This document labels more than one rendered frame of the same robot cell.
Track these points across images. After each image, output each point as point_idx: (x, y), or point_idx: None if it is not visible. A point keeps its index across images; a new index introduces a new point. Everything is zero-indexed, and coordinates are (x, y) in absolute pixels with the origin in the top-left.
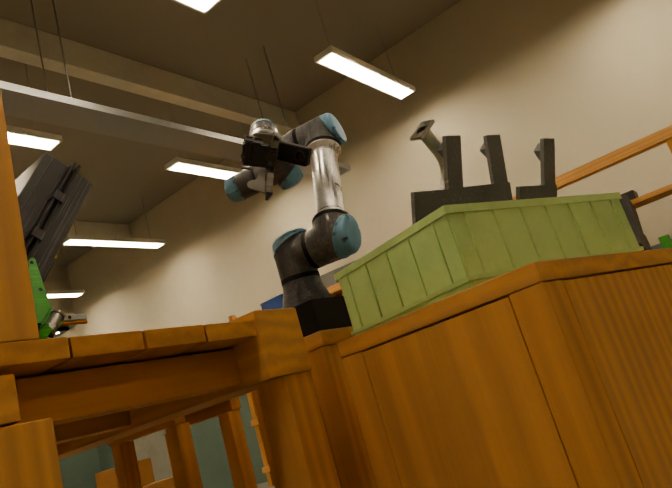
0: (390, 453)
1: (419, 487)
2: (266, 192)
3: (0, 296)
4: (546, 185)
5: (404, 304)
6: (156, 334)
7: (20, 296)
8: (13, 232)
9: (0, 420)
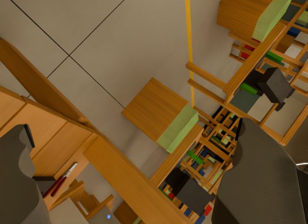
0: None
1: None
2: (34, 144)
3: (116, 149)
4: None
5: None
6: (60, 115)
7: (113, 148)
8: (132, 167)
9: (90, 123)
